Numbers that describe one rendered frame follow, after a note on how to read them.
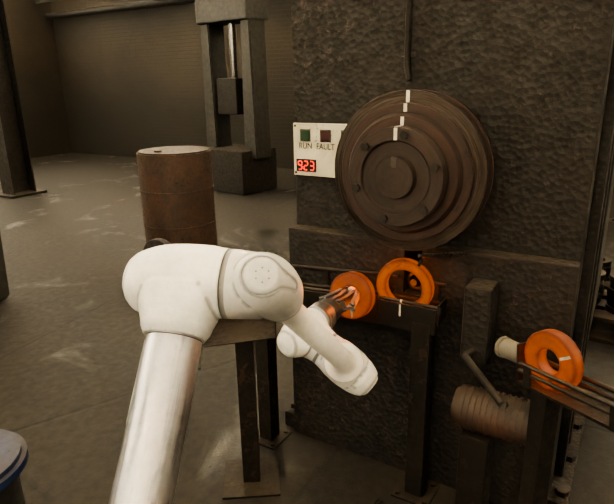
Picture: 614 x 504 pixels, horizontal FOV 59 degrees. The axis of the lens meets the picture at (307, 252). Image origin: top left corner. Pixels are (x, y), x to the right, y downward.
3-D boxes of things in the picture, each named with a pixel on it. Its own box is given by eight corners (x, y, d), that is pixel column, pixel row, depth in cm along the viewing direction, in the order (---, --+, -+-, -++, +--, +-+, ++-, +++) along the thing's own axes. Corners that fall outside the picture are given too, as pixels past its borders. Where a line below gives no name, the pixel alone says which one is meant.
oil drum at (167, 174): (181, 241, 499) (172, 142, 473) (233, 250, 470) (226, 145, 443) (131, 259, 451) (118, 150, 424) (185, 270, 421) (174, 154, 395)
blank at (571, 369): (546, 392, 141) (536, 396, 140) (524, 334, 145) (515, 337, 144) (594, 386, 127) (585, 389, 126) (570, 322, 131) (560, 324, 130)
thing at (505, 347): (510, 354, 153) (510, 333, 152) (535, 365, 145) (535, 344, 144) (493, 358, 151) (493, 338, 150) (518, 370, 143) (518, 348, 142)
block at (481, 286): (468, 345, 175) (473, 275, 167) (493, 351, 171) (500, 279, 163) (458, 360, 166) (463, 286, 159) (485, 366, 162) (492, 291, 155)
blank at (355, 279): (331, 271, 183) (326, 272, 180) (373, 269, 175) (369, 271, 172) (336, 317, 184) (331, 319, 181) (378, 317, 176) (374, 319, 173)
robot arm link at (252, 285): (308, 266, 110) (243, 261, 111) (298, 239, 92) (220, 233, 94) (302, 331, 106) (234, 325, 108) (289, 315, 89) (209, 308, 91)
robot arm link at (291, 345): (294, 323, 163) (328, 351, 160) (264, 346, 151) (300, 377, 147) (308, 298, 157) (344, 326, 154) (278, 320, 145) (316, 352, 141)
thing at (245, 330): (212, 461, 208) (197, 285, 186) (281, 457, 209) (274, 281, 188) (206, 500, 188) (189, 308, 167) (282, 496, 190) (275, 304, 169)
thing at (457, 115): (343, 235, 184) (344, 89, 169) (486, 255, 160) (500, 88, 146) (334, 240, 178) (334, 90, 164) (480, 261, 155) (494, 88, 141)
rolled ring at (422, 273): (438, 271, 165) (441, 268, 168) (382, 252, 172) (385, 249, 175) (424, 323, 172) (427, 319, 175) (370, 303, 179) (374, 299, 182)
